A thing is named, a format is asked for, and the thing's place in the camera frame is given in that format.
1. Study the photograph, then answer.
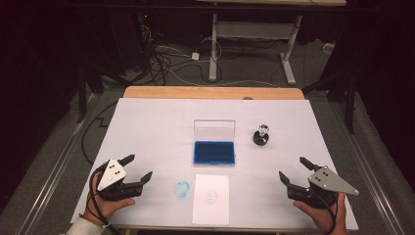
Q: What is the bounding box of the metal floor rail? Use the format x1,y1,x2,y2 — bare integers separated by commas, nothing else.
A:
329,101,407,235
14,92,101,235

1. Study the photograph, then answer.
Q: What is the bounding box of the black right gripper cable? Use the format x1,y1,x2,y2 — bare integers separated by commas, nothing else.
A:
311,191,338,235

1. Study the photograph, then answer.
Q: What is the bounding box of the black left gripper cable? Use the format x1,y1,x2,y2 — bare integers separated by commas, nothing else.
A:
88,162,122,235

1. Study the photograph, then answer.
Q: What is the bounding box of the white board table cover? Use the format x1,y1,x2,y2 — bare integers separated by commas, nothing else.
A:
70,97,360,232

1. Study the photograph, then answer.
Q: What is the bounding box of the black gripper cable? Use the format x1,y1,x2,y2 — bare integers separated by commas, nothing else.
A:
311,191,338,235
88,162,122,235

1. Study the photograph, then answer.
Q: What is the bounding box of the black metal stand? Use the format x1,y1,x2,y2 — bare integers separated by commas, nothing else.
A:
75,65,106,124
302,70,357,135

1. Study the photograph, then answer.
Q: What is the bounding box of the brown wrist bracelet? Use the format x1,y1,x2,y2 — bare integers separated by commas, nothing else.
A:
78,213,111,229

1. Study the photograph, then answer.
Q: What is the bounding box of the white paper sheet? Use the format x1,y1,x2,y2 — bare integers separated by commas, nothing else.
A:
191,173,231,226

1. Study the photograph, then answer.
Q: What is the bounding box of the wooden table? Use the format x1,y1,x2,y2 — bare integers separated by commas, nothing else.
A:
122,85,306,101

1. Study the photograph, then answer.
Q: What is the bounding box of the person's right hand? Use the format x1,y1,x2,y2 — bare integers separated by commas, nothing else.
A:
293,192,350,235

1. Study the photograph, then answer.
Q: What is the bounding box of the person's left hand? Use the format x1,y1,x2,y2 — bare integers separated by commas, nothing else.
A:
82,180,136,226

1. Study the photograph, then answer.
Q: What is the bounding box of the white metal desk frame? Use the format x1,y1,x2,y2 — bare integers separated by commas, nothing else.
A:
195,0,347,86

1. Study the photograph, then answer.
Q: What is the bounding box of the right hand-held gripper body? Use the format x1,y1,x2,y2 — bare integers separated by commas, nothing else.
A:
287,164,360,210

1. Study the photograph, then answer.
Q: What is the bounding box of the black stamp with clear knob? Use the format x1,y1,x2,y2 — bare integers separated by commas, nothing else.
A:
252,122,270,147

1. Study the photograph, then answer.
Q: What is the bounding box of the blue ink pad clear lid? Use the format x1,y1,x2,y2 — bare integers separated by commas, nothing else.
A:
192,118,237,167

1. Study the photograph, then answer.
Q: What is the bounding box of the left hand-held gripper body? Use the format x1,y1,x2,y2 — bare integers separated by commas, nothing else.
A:
96,159,145,202

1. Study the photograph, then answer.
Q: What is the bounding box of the tangle of floor cables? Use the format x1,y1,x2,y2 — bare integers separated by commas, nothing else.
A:
136,19,226,86

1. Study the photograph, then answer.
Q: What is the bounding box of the black floor cable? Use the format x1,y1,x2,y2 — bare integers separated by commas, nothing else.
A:
80,101,118,165

